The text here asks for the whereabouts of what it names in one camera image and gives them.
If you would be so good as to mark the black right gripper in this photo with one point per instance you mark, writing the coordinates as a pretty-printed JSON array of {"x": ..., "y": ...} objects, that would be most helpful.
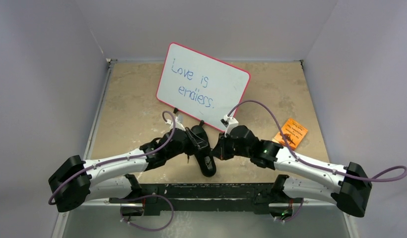
[{"x": 221, "y": 144}]

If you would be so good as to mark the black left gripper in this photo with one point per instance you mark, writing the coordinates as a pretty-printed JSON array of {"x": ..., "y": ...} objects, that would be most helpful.
[{"x": 195, "y": 142}]

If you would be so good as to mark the black shoe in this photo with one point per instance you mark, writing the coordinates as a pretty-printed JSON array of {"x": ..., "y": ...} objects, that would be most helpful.
[{"x": 204, "y": 159}]

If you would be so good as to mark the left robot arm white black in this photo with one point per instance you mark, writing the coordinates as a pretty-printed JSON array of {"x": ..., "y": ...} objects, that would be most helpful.
[{"x": 77, "y": 180}]

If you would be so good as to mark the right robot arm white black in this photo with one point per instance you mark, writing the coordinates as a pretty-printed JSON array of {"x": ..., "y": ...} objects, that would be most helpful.
[{"x": 345, "y": 186}]

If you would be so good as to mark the pink framed whiteboard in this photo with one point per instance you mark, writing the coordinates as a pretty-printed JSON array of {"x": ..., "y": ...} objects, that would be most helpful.
[{"x": 201, "y": 86}]

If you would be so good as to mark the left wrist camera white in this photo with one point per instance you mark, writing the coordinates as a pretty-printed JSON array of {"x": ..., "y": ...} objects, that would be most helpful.
[{"x": 175, "y": 122}]

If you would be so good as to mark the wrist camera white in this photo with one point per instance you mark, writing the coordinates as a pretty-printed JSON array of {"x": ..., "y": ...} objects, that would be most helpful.
[
  {"x": 230, "y": 123},
  {"x": 175, "y": 122}
]

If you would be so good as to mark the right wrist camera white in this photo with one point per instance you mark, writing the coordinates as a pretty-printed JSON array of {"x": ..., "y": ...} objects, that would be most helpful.
[{"x": 230, "y": 123}]

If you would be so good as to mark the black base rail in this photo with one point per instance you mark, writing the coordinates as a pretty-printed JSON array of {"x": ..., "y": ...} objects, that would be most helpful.
[{"x": 258, "y": 198}]

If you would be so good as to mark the aluminium frame rail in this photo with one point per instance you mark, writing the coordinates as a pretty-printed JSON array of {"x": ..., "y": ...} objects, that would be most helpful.
[{"x": 78, "y": 181}]

